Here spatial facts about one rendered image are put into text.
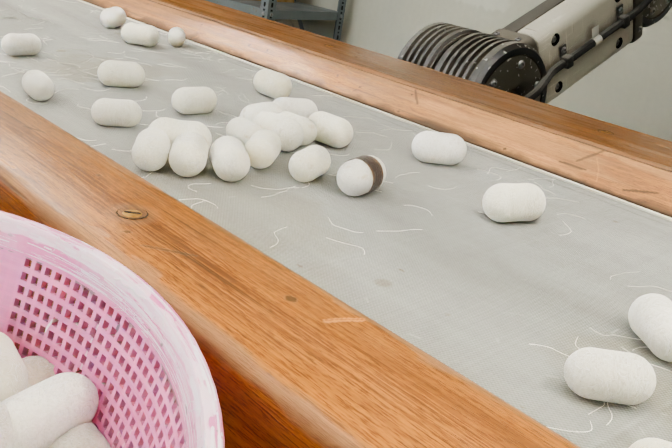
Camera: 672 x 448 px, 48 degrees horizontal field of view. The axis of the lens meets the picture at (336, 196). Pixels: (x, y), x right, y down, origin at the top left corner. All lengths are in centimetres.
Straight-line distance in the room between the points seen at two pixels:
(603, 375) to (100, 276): 17
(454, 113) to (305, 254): 29
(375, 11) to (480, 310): 271
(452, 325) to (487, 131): 30
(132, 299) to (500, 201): 24
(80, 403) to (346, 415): 8
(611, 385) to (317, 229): 16
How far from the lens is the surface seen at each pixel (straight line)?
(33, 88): 54
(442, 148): 50
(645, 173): 54
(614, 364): 28
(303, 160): 42
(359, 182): 41
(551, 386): 28
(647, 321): 32
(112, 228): 29
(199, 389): 19
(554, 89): 90
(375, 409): 20
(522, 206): 42
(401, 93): 64
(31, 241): 27
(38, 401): 23
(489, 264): 37
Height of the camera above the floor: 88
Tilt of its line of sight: 20 degrees down
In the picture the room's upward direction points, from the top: 9 degrees clockwise
